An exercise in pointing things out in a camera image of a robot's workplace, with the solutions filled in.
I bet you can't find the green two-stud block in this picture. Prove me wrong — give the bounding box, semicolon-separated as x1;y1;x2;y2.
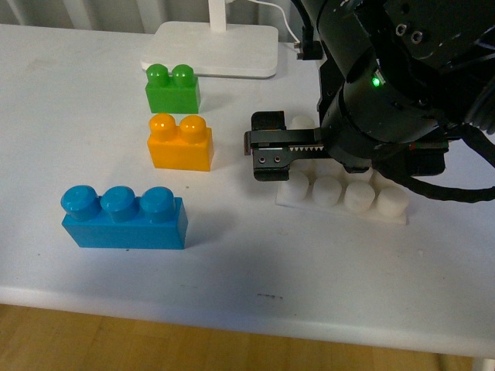
145;63;201;114

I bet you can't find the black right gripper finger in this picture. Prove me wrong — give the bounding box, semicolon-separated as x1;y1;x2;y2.
252;148;293;181

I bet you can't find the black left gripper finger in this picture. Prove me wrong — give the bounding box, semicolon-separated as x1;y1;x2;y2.
251;111;286;130

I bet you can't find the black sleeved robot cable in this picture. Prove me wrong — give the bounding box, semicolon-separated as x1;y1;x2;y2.
370;123;495;203

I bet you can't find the white studded base plate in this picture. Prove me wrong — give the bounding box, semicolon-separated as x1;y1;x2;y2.
275;114;410;225

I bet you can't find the blue three-stud block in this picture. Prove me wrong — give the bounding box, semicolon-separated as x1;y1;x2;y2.
60;185;188;250

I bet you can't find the yellow two-stud block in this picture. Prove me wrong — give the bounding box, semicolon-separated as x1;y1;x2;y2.
147;113;214;172

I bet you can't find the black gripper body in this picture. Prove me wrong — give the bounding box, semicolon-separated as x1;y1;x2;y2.
244;124;449;176

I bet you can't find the white lamp cable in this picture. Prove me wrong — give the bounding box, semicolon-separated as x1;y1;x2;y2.
227;0;302;49

